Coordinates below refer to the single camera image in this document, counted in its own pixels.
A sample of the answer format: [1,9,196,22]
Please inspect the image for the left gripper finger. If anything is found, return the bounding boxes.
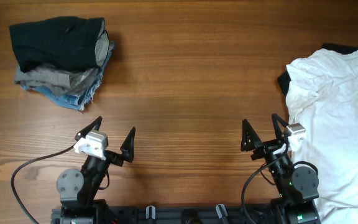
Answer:
[75,116,103,141]
[120,127,135,163]

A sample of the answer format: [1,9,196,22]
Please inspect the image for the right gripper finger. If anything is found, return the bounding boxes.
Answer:
[241,119,263,151]
[272,113,288,140]

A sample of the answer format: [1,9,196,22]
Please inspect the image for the white t-shirt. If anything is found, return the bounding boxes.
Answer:
[285,49,358,224]

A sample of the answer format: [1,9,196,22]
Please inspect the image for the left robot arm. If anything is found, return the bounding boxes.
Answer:
[51,117,135,224]

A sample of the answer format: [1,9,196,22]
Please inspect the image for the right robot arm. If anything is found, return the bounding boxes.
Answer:
[241,113,321,223]

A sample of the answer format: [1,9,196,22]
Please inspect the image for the folded blue denim shorts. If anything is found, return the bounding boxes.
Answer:
[14,49,112,111]

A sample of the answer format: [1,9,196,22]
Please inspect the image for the black garment at right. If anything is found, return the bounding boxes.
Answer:
[277,43,358,96]

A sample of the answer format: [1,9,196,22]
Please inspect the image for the folded grey garment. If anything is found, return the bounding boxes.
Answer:
[12,27,110,96]

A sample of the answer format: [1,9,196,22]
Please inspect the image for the folded black garment on stack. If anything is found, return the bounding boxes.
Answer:
[9,16,105,73]

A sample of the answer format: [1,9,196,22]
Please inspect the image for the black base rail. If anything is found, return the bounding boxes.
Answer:
[50,203,279,224]

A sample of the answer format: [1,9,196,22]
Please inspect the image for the left white rail clip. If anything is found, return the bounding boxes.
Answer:
[145,205,156,220]

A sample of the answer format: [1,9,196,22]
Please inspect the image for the white rail clip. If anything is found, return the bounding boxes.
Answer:
[145,205,156,220]
[215,203,228,219]

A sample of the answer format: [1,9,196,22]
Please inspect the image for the right white rail clip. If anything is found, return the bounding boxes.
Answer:
[215,203,228,219]

